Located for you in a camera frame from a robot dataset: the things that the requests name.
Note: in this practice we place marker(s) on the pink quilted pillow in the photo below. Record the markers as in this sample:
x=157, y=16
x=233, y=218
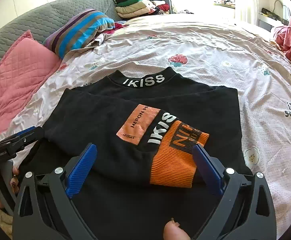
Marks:
x=26, y=65

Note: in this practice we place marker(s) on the dark desk with items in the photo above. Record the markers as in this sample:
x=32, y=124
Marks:
x=268, y=19

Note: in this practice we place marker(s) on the stack of folded clothes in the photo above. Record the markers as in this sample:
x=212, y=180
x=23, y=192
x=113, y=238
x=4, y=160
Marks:
x=128, y=9

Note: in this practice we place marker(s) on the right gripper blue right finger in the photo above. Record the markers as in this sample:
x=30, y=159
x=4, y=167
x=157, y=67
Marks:
x=245, y=210

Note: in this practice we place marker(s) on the grey quilted headboard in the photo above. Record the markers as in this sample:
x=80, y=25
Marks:
x=46, y=19

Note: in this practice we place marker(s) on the striped colourful pillow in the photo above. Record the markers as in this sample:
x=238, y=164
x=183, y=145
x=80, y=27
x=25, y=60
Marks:
x=78, y=32

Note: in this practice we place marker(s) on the pink floral bed sheet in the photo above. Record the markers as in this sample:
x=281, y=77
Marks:
x=211, y=53

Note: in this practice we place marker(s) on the right hand thumb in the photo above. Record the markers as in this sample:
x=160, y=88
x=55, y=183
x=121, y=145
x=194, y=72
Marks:
x=172, y=231

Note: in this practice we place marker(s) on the black orange IKISS sweater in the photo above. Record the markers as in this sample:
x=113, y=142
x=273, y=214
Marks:
x=144, y=131

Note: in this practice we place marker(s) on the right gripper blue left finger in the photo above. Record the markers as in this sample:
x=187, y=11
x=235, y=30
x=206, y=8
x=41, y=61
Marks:
x=44, y=208

